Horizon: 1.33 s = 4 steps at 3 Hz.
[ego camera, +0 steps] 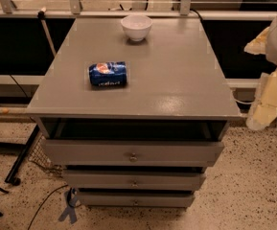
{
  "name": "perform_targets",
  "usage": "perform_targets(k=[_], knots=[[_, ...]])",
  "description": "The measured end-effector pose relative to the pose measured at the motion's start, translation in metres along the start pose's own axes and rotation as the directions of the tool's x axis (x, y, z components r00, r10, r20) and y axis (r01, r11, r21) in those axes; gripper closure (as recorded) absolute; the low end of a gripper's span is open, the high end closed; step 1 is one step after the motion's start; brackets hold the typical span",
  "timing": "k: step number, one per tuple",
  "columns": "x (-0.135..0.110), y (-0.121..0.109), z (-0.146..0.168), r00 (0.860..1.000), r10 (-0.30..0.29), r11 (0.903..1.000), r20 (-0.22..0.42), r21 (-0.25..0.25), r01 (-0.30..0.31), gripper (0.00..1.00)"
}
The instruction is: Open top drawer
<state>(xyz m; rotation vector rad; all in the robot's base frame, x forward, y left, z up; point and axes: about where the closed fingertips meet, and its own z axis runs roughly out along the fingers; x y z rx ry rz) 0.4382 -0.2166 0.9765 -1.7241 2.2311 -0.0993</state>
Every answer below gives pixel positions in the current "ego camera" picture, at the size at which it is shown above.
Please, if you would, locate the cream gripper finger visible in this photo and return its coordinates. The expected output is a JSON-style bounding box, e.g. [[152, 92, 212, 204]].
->
[[246, 69, 277, 130], [244, 27, 269, 55]]

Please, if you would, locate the grey top drawer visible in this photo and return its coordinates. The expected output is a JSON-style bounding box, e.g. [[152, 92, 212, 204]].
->
[[44, 140, 223, 167]]

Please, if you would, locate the grey drawer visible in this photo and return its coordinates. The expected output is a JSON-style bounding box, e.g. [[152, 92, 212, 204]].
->
[[44, 140, 223, 167], [63, 170, 205, 191], [77, 192, 195, 208]]

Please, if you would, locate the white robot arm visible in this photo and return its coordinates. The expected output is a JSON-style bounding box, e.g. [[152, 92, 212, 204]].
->
[[244, 16, 277, 130]]

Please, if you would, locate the grey drawer cabinet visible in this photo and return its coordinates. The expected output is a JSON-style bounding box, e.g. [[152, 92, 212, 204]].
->
[[27, 17, 240, 195]]

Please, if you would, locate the grey bottom drawer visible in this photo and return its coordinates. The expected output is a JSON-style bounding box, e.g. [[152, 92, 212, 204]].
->
[[77, 192, 195, 208]]

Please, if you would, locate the grey middle drawer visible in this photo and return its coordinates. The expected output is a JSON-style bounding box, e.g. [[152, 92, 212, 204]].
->
[[63, 170, 205, 191]]

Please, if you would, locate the white bowl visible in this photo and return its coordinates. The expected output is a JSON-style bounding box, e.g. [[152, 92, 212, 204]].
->
[[121, 14, 152, 41]]

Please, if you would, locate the blue pepsi can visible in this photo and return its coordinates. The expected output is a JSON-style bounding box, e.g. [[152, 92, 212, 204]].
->
[[88, 61, 127, 86]]

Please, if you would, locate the blue tape on floor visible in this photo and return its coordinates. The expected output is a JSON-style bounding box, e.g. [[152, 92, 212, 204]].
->
[[58, 188, 78, 224]]

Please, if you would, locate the black metal floor bar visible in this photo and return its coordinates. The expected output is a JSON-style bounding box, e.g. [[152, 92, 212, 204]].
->
[[5, 126, 39, 186]]

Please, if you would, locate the white cable right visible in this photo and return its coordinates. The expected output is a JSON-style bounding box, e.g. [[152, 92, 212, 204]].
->
[[232, 91, 256, 105]]

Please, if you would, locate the black floor cable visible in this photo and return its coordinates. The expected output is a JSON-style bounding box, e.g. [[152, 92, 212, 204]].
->
[[27, 184, 69, 230]]

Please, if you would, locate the wire mesh basket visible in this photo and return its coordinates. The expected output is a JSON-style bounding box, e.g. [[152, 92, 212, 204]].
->
[[28, 133, 62, 177]]

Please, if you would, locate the metal rail frame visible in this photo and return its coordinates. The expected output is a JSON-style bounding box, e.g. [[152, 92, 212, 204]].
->
[[0, 0, 277, 21]]

